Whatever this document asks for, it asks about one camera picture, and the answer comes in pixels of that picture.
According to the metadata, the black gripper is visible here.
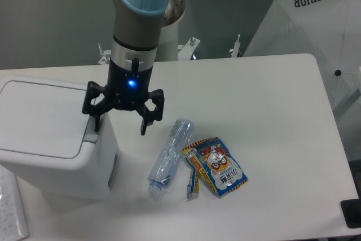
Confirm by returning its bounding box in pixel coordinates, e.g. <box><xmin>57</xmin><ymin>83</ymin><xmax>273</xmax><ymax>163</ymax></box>
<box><xmin>81</xmin><ymin>59</ymin><xmax>165</xmax><ymax>136</ymax></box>

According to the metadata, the white push-lid trash can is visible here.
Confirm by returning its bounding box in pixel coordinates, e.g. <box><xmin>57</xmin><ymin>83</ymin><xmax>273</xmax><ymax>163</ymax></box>
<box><xmin>1</xmin><ymin>75</ymin><xmax>118</xmax><ymax>200</ymax></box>

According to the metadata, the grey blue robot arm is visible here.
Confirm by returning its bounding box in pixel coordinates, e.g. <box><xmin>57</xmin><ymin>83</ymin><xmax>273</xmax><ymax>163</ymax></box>
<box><xmin>82</xmin><ymin>0</ymin><xmax>169</xmax><ymax>134</ymax></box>

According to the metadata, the crushed clear plastic bottle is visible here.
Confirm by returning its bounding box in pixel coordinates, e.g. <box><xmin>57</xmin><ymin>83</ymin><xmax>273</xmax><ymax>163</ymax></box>
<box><xmin>147</xmin><ymin>119</ymin><xmax>195</xmax><ymax>196</ymax></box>

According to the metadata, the blue cartoon snack bag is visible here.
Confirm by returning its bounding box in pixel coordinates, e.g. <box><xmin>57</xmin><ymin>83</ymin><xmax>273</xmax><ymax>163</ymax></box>
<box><xmin>182</xmin><ymin>137</ymin><xmax>248</xmax><ymax>197</ymax></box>

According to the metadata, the torn snack bag strip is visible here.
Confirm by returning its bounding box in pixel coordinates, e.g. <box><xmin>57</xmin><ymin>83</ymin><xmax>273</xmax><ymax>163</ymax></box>
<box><xmin>186</xmin><ymin>168</ymin><xmax>200</xmax><ymax>199</ymax></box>

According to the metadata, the white umbrella with lettering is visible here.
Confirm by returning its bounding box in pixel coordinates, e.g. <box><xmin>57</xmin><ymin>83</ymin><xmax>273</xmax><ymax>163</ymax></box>
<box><xmin>244</xmin><ymin>0</ymin><xmax>360</xmax><ymax>107</ymax></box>

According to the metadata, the black device at table edge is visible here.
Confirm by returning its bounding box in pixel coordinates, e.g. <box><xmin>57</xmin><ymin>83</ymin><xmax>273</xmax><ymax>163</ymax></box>
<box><xmin>340</xmin><ymin>199</ymin><xmax>360</xmax><ymax>229</ymax></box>

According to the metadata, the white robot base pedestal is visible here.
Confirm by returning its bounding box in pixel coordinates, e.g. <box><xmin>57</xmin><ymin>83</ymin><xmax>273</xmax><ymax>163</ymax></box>
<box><xmin>155</xmin><ymin>0</ymin><xmax>186</xmax><ymax>62</ymax></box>

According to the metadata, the white metal base frame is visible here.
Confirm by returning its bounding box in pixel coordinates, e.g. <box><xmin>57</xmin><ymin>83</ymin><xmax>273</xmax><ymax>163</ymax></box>
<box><xmin>98</xmin><ymin>34</ymin><xmax>243</xmax><ymax>65</ymax></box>

